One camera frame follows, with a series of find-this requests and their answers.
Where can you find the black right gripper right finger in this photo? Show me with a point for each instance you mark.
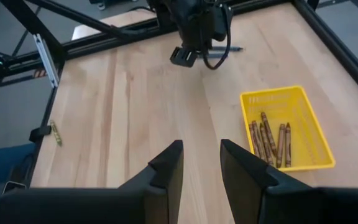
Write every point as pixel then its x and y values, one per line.
pixel 244 174

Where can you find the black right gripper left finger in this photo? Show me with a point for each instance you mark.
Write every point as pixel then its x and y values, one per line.
pixel 166 180

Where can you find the brown crayon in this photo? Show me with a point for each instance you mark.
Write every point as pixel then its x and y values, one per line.
pixel 258 140
pixel 280 144
pixel 253 140
pixel 265 146
pixel 268 133
pixel 287 144

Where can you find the blue crayon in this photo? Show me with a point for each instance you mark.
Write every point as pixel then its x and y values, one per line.
pixel 213 55
pixel 225 48

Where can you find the yellow plastic basket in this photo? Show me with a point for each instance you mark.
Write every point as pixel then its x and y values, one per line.
pixel 303 102

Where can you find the green crayon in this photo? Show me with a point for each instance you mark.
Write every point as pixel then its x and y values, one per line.
pixel 55 133

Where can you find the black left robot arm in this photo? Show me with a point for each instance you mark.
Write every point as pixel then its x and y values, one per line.
pixel 163 12

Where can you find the grey phone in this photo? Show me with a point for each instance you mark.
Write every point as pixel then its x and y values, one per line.
pixel 14 186

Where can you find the silver aluminium bar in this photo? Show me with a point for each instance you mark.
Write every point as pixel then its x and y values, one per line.
pixel 47 62

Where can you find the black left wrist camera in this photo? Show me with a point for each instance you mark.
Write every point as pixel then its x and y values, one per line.
pixel 222 25

